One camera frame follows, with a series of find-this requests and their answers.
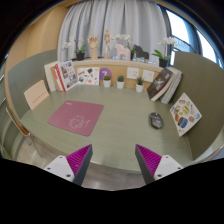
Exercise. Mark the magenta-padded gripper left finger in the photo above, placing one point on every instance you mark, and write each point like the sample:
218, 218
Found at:
75, 160

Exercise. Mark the wooden shelf ledge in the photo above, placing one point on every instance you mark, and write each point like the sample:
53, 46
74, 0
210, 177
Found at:
116, 62

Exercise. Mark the black cover book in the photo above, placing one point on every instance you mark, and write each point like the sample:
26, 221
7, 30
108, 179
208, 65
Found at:
160, 84

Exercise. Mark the white sheet with colourful stickers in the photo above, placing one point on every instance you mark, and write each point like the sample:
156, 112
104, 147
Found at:
185, 115

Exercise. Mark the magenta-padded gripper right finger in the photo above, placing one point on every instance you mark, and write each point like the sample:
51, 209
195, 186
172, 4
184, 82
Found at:
151, 160

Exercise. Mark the round purple sign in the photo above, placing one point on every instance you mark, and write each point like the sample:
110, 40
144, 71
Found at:
104, 72

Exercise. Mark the small plant in white pot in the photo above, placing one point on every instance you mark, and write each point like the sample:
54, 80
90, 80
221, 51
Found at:
107, 82
139, 87
120, 83

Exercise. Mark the brown book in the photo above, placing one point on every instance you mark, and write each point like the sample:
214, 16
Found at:
56, 81

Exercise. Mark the pink mouse pad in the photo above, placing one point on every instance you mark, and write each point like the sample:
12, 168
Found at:
76, 116

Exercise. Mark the white orchid in black pot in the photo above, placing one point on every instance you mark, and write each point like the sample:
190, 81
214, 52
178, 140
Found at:
124, 37
163, 62
80, 55

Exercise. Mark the dark grey computer mouse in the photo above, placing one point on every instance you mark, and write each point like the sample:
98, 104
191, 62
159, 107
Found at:
156, 120

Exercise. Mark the window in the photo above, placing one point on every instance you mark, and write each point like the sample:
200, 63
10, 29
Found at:
181, 31

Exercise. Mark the wooden chair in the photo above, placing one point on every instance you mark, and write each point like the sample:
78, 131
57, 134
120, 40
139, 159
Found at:
18, 125

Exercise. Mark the wooden hand model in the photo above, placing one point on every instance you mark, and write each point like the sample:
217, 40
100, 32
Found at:
93, 45

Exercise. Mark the wooden mannequin figure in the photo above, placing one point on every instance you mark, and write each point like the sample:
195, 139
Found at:
107, 41

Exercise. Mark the red and white photo magazine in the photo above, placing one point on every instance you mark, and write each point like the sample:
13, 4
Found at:
68, 75

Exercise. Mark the white card with pictures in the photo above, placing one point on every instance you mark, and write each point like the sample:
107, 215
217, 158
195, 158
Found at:
88, 76

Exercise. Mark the pink horse figure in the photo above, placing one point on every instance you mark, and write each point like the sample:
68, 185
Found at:
122, 52

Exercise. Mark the grey curtain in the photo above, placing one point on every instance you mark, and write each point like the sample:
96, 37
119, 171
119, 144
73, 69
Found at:
113, 18

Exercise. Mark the white wall socket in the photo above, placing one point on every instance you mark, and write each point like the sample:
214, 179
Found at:
133, 73
148, 75

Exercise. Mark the black horse figure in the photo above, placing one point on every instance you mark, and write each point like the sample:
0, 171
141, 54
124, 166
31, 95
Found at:
140, 52

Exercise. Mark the white thick book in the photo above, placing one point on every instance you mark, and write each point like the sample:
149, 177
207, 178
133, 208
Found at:
173, 87

